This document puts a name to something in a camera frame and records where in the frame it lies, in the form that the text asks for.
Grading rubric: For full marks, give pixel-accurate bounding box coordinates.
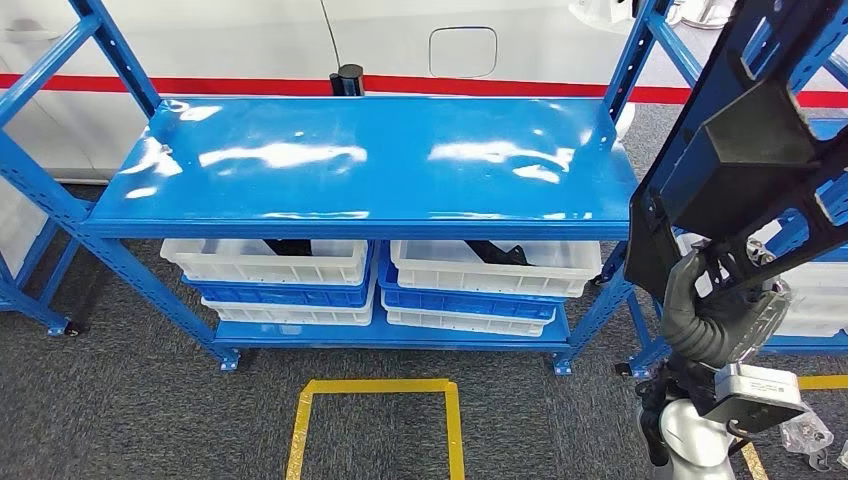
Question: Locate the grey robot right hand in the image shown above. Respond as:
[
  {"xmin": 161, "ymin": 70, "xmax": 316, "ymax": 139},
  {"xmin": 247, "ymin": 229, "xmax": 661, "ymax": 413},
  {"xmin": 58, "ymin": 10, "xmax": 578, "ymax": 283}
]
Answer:
[{"xmin": 662, "ymin": 248, "xmax": 794, "ymax": 367}]

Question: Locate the black plastic frame part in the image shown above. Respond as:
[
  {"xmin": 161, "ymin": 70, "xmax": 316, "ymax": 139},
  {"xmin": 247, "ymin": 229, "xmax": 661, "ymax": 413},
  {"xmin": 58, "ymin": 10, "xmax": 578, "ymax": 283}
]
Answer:
[{"xmin": 622, "ymin": 0, "xmax": 848, "ymax": 313}]

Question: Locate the black part in bin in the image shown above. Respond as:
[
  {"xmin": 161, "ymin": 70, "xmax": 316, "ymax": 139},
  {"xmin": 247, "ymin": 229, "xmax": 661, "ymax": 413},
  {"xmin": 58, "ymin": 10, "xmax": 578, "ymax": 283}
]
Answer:
[
  {"xmin": 263, "ymin": 239, "xmax": 314, "ymax": 258},
  {"xmin": 463, "ymin": 239, "xmax": 535, "ymax": 268}
]

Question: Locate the yellow floor tape square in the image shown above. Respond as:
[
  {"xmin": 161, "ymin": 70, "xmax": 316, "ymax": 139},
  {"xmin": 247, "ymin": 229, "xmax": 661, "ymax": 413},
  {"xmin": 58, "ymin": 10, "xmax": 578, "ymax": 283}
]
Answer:
[
  {"xmin": 286, "ymin": 378, "xmax": 466, "ymax": 480},
  {"xmin": 738, "ymin": 374, "xmax": 848, "ymax": 480}
]

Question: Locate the red barrier belt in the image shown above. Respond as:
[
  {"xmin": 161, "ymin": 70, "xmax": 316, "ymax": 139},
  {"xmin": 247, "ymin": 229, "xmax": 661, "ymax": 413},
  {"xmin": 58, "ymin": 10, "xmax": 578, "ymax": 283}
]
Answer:
[
  {"xmin": 362, "ymin": 74, "xmax": 848, "ymax": 109},
  {"xmin": 0, "ymin": 72, "xmax": 334, "ymax": 97}
]

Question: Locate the white car body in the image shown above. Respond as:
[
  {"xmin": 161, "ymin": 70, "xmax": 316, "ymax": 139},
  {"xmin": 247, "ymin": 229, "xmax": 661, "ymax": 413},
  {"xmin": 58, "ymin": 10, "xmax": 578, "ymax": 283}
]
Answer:
[{"xmin": 0, "ymin": 0, "xmax": 737, "ymax": 183}]

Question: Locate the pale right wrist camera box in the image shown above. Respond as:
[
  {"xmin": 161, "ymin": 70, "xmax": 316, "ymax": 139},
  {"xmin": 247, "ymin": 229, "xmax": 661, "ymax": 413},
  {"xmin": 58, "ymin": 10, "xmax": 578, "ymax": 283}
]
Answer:
[{"xmin": 714, "ymin": 362, "xmax": 811, "ymax": 435}]

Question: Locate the black stanchion post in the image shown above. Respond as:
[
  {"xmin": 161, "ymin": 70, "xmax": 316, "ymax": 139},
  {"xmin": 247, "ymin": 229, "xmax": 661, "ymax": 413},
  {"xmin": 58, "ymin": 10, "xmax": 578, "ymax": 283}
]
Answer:
[{"xmin": 329, "ymin": 64, "xmax": 366, "ymax": 98}]

